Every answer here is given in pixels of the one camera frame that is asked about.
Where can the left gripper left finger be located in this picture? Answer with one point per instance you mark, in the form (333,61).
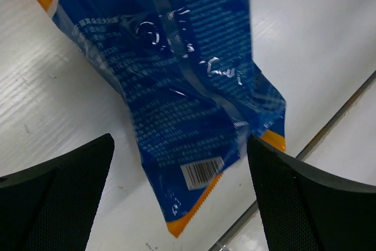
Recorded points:
(52,205)

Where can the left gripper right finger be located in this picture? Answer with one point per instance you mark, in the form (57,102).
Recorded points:
(305,208)

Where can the blue and orange pasta bag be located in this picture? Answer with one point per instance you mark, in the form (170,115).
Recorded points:
(185,70)

